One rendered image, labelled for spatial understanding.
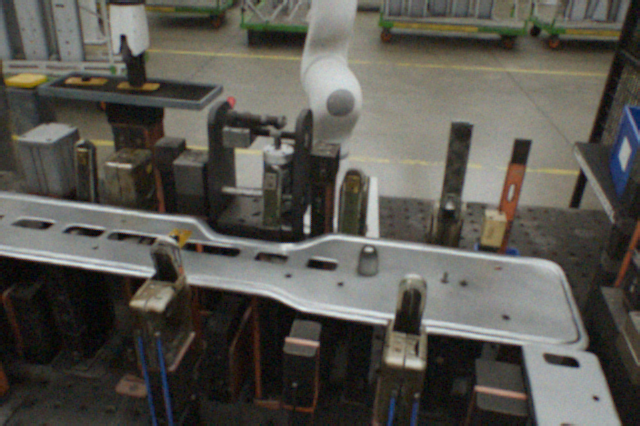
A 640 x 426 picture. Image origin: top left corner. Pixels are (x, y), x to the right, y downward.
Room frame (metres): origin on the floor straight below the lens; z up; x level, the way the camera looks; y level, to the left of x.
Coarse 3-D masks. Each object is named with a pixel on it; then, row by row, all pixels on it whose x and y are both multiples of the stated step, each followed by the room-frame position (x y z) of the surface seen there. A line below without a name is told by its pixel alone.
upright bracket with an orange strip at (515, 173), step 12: (516, 144) 0.85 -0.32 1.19; (528, 144) 0.84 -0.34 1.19; (516, 156) 0.85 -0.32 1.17; (528, 156) 0.84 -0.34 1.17; (516, 168) 0.84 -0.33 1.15; (504, 180) 0.86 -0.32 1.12; (516, 180) 0.84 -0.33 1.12; (504, 192) 0.85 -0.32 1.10; (516, 192) 0.84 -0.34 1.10; (504, 204) 0.85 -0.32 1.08; (516, 204) 0.84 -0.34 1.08; (504, 240) 0.84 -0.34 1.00; (504, 252) 0.84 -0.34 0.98; (480, 348) 0.84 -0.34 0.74
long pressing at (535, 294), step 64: (0, 192) 0.95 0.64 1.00; (0, 256) 0.75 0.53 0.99; (64, 256) 0.74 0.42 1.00; (128, 256) 0.75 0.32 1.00; (192, 256) 0.76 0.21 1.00; (320, 256) 0.77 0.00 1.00; (384, 256) 0.78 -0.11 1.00; (448, 256) 0.79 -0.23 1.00; (512, 256) 0.79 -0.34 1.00; (384, 320) 0.62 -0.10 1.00; (448, 320) 0.62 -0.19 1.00; (512, 320) 0.62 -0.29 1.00; (576, 320) 0.63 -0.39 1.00
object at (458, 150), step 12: (456, 120) 0.88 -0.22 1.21; (456, 132) 0.84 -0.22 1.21; (468, 132) 0.84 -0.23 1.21; (456, 144) 0.87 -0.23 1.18; (468, 144) 0.86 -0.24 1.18; (456, 156) 0.87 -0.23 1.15; (468, 156) 0.85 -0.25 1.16; (444, 168) 0.87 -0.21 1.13; (456, 168) 0.86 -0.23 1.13; (444, 180) 0.85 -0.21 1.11; (456, 180) 0.86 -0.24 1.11; (444, 192) 0.85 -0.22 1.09; (456, 192) 0.85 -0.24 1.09; (456, 204) 0.84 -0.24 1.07; (456, 216) 0.84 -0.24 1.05
